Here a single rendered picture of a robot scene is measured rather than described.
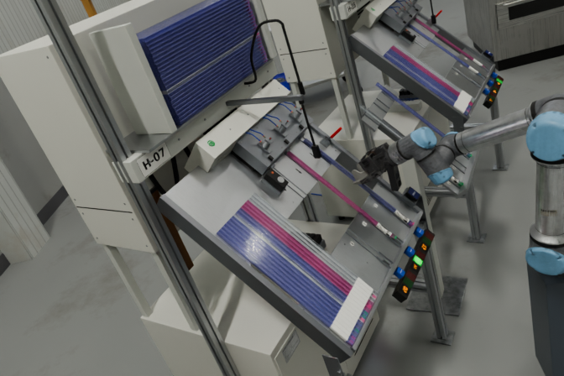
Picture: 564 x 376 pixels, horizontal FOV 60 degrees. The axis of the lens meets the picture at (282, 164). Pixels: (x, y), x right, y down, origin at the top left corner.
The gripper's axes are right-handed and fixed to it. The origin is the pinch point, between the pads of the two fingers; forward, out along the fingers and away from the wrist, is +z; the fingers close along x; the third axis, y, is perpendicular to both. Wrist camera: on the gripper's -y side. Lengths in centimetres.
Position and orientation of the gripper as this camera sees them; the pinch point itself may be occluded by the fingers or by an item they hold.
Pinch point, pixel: (357, 181)
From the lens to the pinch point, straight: 184.8
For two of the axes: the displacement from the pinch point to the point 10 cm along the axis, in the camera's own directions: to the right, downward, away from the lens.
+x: -4.9, 5.2, -7.0
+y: -6.5, -7.5, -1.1
